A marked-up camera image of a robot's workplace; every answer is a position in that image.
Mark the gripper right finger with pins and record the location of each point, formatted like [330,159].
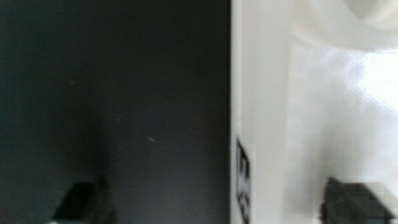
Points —
[353,206]

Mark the white desk tabletop tray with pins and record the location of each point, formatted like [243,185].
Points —
[314,107]

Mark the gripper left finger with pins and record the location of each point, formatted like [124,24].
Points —
[86,207]

